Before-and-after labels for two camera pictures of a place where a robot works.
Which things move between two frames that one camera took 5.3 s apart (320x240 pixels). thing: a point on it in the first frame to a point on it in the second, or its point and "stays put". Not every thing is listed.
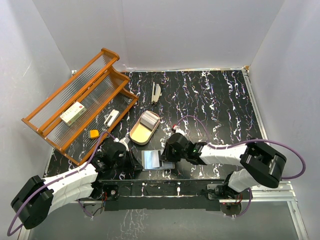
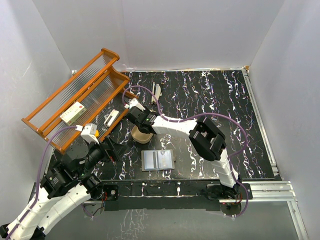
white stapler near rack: [111, 117] stays put
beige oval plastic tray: [140, 134] stays put
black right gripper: [166, 155] to [146, 111]
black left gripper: [134, 164] to [114, 149]
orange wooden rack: [77, 116] stays put
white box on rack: [73, 113] stays put
